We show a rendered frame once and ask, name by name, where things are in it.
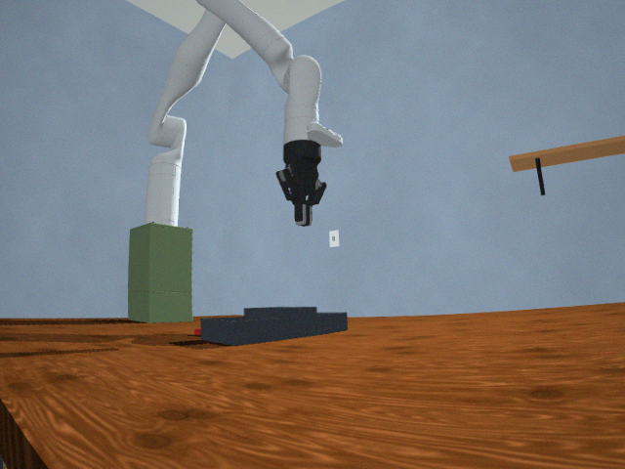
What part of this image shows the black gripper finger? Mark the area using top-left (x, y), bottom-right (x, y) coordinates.
top-left (276, 164), bottom-right (309, 226)
top-left (302, 171), bottom-right (326, 227)

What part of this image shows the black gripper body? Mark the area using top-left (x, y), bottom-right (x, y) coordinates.
top-left (283, 140), bottom-right (321, 189)

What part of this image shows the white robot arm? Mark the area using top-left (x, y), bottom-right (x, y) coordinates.
top-left (145, 0), bottom-right (343, 226)

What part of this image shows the grey rack of labelled bins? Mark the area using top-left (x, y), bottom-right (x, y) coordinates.
top-left (202, 307), bottom-right (348, 346)

